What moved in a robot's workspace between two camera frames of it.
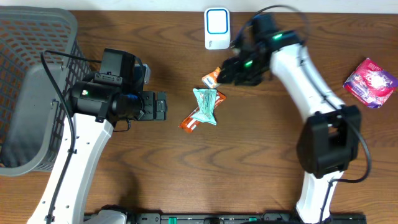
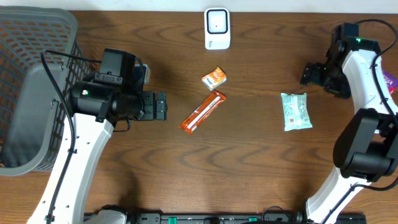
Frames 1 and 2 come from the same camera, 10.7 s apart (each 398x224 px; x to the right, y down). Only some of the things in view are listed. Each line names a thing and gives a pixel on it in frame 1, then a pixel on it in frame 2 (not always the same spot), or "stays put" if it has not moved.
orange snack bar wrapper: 189,124 stays put
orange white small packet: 210,80 stays put
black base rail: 239,218 stays put
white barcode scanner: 217,28 stays put
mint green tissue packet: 206,98 to 296,115
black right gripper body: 237,70 to 315,74
